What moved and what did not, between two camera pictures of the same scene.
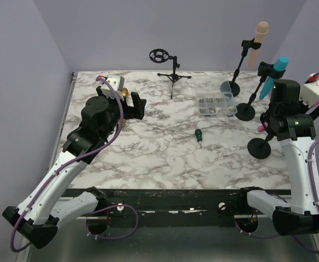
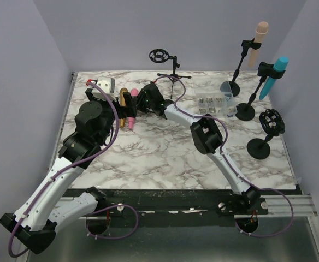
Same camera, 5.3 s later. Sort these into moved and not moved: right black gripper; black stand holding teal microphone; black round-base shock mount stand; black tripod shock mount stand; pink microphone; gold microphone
Moved: pink microphone; right black gripper
Not moved: black round-base shock mount stand; black stand holding teal microphone; gold microphone; black tripod shock mount stand
